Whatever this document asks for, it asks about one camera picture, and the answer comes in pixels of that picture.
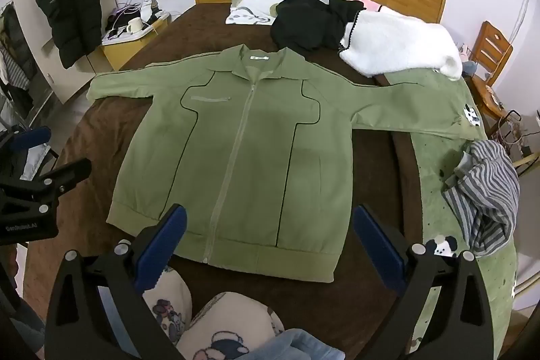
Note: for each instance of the white fleece garment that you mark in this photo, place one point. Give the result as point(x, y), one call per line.
point(392, 43)

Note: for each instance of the green zip jacket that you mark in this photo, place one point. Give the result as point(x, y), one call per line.
point(261, 157)

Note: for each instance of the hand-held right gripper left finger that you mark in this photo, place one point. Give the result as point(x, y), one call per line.
point(162, 246)

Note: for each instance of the black garment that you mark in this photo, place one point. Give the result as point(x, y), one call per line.
point(303, 27)

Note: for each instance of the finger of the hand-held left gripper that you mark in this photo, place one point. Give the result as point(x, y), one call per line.
point(71, 171)
point(31, 137)

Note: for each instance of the brown bed blanket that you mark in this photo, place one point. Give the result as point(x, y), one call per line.
point(379, 174)

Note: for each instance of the person's printed pajama pants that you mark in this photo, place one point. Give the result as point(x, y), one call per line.
point(232, 318)

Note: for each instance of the wooden chair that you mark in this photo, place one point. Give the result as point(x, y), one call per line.
point(491, 43)

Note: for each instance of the yellow nightstand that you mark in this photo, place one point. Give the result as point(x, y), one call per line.
point(122, 52)

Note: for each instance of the white mug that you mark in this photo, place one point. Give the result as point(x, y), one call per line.
point(135, 27)

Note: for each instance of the light blue fleece cloth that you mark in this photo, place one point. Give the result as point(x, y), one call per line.
point(303, 347)

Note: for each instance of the pink cloth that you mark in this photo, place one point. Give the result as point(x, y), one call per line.
point(363, 1)

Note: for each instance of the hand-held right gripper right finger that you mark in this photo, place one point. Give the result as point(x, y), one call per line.
point(379, 246)

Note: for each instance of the white cabinet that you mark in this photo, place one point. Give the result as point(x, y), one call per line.
point(80, 81)

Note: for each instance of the dark hanging clothes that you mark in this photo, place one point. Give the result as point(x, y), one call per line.
point(17, 48)

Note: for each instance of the green panda print blanket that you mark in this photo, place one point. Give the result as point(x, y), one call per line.
point(430, 183)

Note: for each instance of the grey striped garment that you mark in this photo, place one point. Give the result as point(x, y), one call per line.
point(485, 195)

